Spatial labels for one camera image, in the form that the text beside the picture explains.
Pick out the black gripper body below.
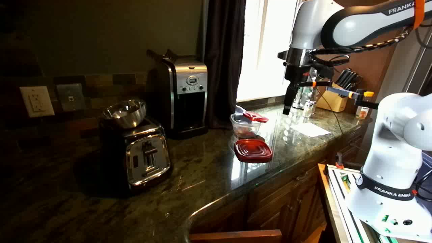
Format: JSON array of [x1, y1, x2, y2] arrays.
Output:
[[284, 63, 316, 91]]

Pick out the clear glass jar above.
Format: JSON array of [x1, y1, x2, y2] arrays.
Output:
[[293, 83, 318, 113]]

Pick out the white paper sheet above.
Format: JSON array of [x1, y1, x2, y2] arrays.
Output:
[[289, 120, 334, 137]]

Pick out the wooden knife block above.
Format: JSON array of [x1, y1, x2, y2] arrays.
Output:
[[313, 83, 351, 113]]

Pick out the bright window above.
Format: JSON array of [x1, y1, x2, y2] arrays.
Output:
[[237, 0, 301, 104]]

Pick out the clear container with red lid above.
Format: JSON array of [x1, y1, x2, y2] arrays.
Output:
[[230, 104, 270, 139]]

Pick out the red lidded food container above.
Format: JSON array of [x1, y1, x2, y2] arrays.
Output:
[[232, 136, 276, 163]]

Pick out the bottle with yellow cap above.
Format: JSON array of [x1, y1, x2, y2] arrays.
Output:
[[357, 90, 376, 121]]

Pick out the dark curtain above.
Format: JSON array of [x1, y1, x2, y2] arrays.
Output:
[[204, 0, 249, 129]]

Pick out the black and silver coffee maker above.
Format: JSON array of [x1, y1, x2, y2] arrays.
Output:
[[146, 48, 211, 140]]

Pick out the white robot mounting platform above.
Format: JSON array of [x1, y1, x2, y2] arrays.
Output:
[[324, 163, 432, 243]]

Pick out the black and chrome toaster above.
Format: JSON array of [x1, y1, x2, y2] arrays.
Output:
[[99, 117, 174, 197]]

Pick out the shiny metal bowl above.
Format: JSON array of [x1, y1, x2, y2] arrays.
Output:
[[102, 98, 149, 129]]

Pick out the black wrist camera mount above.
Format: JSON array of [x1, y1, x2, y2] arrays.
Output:
[[309, 46, 351, 81]]

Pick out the black handled knives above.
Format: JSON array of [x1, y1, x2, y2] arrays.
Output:
[[334, 66, 361, 91]]

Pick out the black spiral cable conduit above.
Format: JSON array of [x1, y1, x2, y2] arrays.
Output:
[[309, 24, 417, 59]]

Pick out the orange strap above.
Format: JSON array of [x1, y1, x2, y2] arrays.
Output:
[[412, 0, 427, 29]]

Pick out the white wall outlet plate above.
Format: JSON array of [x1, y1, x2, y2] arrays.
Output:
[[19, 85, 57, 118]]

